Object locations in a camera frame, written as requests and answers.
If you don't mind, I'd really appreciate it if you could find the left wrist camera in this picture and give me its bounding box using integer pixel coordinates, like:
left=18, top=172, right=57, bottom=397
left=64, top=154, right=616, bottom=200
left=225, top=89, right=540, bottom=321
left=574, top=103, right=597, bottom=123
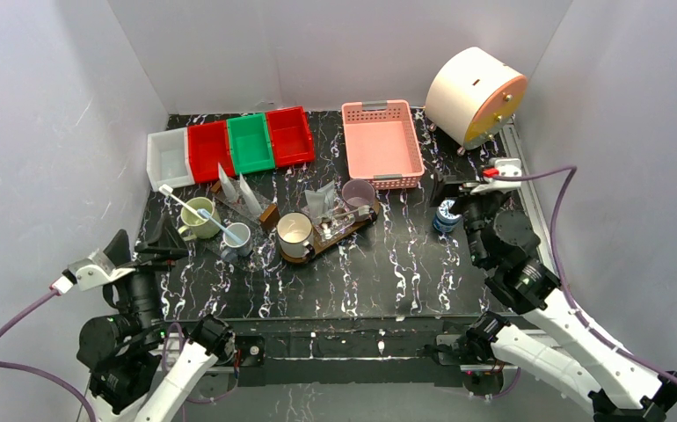
left=49, top=250, right=135, bottom=295

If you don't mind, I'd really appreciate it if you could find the red plastic bin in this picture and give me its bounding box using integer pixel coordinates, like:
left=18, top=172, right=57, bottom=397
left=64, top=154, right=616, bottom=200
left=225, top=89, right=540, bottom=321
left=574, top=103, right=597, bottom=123
left=265, top=106, right=315, bottom=168
left=187, top=120, right=236, bottom=184

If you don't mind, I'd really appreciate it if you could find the white cylindrical appliance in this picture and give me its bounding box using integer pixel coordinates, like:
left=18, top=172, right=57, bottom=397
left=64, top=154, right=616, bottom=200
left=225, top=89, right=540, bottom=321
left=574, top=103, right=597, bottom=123
left=425, top=47, right=528, bottom=154

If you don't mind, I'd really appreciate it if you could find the clear holder with round holes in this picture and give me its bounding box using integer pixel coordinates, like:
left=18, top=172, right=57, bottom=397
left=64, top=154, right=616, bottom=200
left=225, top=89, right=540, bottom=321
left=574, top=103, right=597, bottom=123
left=210, top=180, right=276, bottom=224

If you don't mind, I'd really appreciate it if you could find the pink perforated basket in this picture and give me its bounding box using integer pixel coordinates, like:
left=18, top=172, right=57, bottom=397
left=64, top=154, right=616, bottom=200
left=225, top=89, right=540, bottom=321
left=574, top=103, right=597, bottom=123
left=341, top=99, right=425, bottom=190

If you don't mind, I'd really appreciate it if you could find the grey mug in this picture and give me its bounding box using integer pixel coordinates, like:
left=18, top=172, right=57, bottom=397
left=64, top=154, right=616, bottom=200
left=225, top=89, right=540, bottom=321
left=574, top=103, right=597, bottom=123
left=221, top=222, right=252, bottom=262

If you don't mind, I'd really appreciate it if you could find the clear textured square holder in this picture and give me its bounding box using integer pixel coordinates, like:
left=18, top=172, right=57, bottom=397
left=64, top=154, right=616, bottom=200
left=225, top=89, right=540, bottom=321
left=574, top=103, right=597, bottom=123
left=302, top=199, right=355, bottom=244

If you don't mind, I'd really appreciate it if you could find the white toothbrush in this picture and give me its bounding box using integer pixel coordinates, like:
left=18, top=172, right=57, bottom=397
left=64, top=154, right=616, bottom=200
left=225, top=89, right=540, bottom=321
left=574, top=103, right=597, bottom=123
left=196, top=208, right=244, bottom=245
left=158, top=184, right=202, bottom=219

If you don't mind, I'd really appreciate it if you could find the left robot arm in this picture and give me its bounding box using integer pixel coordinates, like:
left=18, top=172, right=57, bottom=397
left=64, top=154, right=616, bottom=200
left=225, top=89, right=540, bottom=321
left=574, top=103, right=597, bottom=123
left=68, top=216, right=236, bottom=421

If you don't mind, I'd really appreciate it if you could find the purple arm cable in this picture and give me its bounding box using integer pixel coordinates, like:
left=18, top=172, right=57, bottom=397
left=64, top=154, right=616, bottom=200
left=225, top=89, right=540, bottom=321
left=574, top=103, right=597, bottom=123
left=492, top=165, right=677, bottom=397
left=0, top=287, right=95, bottom=422

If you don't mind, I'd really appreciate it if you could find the white plastic bin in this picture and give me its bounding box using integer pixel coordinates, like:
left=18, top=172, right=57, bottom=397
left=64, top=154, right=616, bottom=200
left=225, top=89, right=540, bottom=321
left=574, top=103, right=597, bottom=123
left=146, top=127, right=195, bottom=192

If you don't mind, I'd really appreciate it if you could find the beige toothbrush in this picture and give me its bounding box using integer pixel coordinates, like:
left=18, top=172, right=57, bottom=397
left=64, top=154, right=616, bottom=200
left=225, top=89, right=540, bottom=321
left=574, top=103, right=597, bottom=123
left=321, top=206, right=376, bottom=224

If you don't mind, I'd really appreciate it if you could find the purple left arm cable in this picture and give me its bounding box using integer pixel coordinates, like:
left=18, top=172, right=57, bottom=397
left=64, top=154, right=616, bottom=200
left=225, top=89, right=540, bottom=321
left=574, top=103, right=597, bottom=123
left=0, top=287, right=95, bottom=422

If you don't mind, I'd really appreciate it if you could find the purple mug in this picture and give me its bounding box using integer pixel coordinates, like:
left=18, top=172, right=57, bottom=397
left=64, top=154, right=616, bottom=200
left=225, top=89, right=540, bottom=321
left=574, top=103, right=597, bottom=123
left=341, top=179, right=375, bottom=210

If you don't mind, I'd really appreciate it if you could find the green mug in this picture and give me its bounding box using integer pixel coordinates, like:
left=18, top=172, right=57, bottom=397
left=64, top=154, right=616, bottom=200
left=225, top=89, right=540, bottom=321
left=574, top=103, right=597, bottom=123
left=178, top=197, right=222, bottom=241

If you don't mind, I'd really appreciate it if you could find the orange cap toothpaste tube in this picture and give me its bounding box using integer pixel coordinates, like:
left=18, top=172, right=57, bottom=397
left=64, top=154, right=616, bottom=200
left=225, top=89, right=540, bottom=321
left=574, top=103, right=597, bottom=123
left=304, top=190, right=326, bottom=222

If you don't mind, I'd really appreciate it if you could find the white ribbed mug black rim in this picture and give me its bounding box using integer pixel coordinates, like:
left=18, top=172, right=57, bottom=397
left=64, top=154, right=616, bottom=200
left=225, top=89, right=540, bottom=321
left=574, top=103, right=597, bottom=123
left=276, top=212, right=315, bottom=260

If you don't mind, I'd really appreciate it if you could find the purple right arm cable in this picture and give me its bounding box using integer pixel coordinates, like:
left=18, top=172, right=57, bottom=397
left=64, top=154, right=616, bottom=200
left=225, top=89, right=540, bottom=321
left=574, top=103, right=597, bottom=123
left=492, top=165, right=677, bottom=397

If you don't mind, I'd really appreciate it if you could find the blue cap toothpaste tube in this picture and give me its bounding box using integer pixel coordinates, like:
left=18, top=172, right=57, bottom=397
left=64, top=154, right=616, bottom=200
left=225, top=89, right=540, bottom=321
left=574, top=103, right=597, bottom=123
left=238, top=174, right=263, bottom=217

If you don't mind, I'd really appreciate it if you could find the right red plastic bin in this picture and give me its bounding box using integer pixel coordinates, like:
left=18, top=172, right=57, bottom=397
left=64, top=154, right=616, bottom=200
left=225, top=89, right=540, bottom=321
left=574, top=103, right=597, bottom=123
left=265, top=106, right=315, bottom=168

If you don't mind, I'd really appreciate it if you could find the brown wooden holder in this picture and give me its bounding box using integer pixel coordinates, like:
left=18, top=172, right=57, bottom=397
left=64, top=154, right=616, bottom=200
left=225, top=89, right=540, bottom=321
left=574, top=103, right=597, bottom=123
left=258, top=203, right=281, bottom=233

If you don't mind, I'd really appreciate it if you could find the black cap toothpaste tube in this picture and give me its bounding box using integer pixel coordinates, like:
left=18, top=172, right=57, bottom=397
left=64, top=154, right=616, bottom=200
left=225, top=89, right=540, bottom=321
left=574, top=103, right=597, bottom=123
left=317, top=180, right=337, bottom=213

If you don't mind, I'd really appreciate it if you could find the brown oval wooden tray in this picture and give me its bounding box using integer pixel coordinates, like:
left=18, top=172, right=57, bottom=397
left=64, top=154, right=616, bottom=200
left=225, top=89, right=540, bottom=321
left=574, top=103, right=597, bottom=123
left=278, top=200, right=380, bottom=264

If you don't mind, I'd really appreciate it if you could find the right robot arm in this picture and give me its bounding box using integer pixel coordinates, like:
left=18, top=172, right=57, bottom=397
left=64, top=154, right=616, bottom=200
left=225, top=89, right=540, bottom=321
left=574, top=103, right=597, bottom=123
left=429, top=172, right=677, bottom=421

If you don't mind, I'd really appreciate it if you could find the left red plastic bin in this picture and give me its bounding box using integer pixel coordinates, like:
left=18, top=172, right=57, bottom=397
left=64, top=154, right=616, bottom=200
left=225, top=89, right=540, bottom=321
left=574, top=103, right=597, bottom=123
left=187, top=120, right=236, bottom=184

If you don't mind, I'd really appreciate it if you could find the pink cap toothpaste tube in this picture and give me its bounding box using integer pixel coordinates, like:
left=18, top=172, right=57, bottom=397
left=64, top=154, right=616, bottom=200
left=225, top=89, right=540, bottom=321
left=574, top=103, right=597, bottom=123
left=217, top=163, right=239, bottom=203

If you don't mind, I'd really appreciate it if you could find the green plastic bin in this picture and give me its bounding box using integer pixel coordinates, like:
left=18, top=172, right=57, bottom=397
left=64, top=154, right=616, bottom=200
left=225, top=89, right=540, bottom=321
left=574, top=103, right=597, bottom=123
left=227, top=113, right=276, bottom=175

